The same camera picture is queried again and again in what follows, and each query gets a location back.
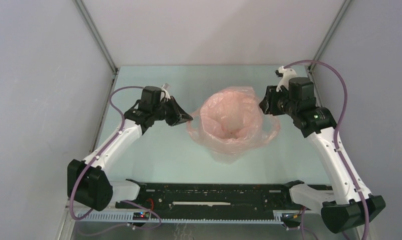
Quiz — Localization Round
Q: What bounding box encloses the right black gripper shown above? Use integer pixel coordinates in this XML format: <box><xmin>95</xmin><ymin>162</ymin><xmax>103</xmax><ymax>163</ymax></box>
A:
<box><xmin>259</xmin><ymin>84</ymin><xmax>298</xmax><ymax>117</ymax></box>

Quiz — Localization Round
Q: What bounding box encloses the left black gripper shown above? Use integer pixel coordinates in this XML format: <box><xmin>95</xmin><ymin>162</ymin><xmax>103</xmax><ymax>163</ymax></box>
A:
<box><xmin>152</xmin><ymin>96</ymin><xmax>193</xmax><ymax>127</ymax></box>

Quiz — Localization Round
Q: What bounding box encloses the pink plastic trash bag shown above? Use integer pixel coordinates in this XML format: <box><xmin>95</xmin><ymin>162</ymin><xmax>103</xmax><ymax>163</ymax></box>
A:
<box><xmin>186</xmin><ymin>86</ymin><xmax>281</xmax><ymax>150</ymax></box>

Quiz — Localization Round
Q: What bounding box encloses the white trash bin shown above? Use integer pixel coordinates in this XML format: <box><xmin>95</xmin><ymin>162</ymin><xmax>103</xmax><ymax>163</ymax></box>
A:
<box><xmin>208</xmin><ymin>146</ymin><xmax>250</xmax><ymax>165</ymax></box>

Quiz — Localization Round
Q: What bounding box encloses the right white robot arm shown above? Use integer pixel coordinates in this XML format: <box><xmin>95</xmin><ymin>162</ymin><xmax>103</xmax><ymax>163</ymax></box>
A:
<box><xmin>259</xmin><ymin>77</ymin><xmax>386</xmax><ymax>234</ymax></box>

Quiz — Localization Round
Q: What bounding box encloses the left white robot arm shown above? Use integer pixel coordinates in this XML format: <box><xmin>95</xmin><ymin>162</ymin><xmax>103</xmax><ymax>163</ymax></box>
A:
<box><xmin>67</xmin><ymin>86</ymin><xmax>193</xmax><ymax>212</ymax></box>

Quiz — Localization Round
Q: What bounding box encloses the small circuit board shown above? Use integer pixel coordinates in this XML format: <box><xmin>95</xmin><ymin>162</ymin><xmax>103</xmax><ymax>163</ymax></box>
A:
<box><xmin>132</xmin><ymin>211</ymin><xmax>150</xmax><ymax>221</ymax></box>

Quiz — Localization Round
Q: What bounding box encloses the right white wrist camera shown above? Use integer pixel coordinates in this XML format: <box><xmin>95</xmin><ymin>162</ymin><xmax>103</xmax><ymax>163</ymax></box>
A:
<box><xmin>275</xmin><ymin>66</ymin><xmax>298</xmax><ymax>92</ymax></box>

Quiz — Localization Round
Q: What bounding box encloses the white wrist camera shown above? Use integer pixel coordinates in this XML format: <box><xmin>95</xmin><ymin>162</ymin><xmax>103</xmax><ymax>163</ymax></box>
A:
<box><xmin>161</xmin><ymin>83</ymin><xmax>171</xmax><ymax>99</ymax></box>
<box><xmin>275</xmin><ymin>66</ymin><xmax>298</xmax><ymax>92</ymax></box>

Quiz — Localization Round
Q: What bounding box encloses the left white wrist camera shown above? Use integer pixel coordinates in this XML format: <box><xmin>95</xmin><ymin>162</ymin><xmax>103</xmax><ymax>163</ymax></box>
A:
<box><xmin>161</xmin><ymin>83</ymin><xmax>171</xmax><ymax>99</ymax></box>

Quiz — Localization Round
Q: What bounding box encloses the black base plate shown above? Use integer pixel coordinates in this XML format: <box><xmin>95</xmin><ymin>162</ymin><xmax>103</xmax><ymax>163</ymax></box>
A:
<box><xmin>134</xmin><ymin>183</ymin><xmax>302</xmax><ymax>220</ymax></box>

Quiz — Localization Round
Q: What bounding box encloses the white slotted cable duct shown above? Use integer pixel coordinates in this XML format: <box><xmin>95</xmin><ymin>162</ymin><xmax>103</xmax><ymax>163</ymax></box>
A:
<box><xmin>81</xmin><ymin>211</ymin><xmax>283</xmax><ymax>225</ymax></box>

